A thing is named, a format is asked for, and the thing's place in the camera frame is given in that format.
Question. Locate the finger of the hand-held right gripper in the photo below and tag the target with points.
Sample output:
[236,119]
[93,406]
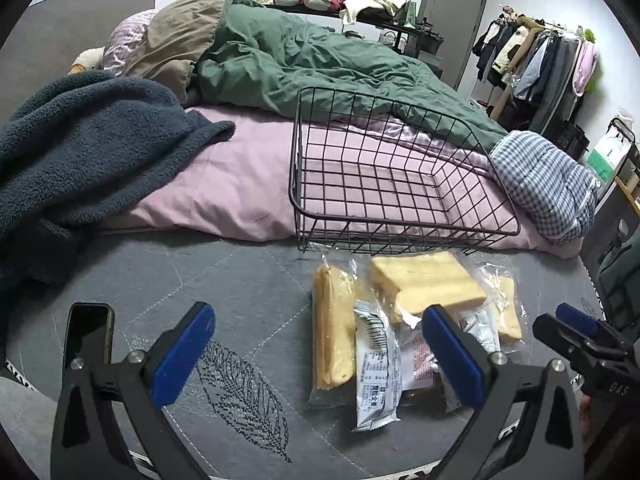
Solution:
[560,337]
[577,317]

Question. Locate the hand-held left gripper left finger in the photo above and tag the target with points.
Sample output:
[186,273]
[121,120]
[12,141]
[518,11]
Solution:
[185,350]

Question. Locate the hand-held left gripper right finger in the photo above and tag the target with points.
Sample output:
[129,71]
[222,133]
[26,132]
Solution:
[452,355]

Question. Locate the white red-print snack packet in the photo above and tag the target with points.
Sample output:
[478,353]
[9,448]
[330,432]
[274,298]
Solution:
[417,360]

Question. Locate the clear-wrapped bread packet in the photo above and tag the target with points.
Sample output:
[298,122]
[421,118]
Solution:
[510,310]

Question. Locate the white barcode snack packet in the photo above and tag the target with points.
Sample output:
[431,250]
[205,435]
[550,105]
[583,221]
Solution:
[377,370]

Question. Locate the thick bread slices packet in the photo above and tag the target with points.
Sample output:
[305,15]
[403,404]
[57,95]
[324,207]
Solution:
[425,280]

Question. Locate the long yellow cake packet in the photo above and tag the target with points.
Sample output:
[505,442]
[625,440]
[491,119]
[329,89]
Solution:
[332,330]

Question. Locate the person's right hand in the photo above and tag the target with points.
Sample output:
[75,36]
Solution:
[591,425]

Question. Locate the dark green jacket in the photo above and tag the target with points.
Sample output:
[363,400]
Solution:
[620,270]

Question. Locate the grey feather-print mat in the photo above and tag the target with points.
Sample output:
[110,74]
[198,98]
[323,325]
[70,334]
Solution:
[225,280]

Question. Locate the black smartphone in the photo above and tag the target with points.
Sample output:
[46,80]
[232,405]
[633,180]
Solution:
[87,330]

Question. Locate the wooden desk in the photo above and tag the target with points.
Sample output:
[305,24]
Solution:
[629,195]

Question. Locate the blue plaid quilt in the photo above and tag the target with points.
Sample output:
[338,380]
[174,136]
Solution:
[540,180]

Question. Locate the white and green bag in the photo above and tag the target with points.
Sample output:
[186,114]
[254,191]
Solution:
[607,152]

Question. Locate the pink bedsheet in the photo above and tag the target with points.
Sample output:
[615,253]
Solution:
[225,185]

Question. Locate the black plastic crate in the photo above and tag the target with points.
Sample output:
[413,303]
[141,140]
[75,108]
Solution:
[575,140]

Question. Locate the dark blue fleece blanket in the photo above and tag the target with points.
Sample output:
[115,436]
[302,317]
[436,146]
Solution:
[90,150]

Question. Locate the pink checked sheet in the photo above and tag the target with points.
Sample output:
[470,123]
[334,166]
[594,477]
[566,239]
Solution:
[425,135]

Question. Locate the row of hanging clothes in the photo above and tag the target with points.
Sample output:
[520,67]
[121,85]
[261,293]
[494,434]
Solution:
[535,65]

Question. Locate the green fuzzy toy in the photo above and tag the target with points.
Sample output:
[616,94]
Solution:
[589,35]

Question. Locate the grey storage box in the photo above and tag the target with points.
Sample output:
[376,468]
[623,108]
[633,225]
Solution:
[430,57]

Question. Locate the white goose plush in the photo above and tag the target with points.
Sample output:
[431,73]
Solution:
[90,57]

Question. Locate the brown pillow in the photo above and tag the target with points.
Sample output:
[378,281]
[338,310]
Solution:
[170,40]

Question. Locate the pink checked pillow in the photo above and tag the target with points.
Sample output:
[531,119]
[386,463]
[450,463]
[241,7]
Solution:
[125,40]

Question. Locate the green duvet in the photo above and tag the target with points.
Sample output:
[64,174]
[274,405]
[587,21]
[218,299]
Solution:
[300,55]

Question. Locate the grey door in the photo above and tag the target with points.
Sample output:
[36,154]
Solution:
[450,20]

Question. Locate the grey headboard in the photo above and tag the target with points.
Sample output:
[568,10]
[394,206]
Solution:
[50,35]

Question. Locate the green paper bag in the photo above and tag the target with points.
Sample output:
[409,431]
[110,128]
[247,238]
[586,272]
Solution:
[406,12]

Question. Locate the cream clothing pile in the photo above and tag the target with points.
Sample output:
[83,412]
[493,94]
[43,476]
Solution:
[365,5]

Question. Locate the black table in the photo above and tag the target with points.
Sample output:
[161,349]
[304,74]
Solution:
[320,11]

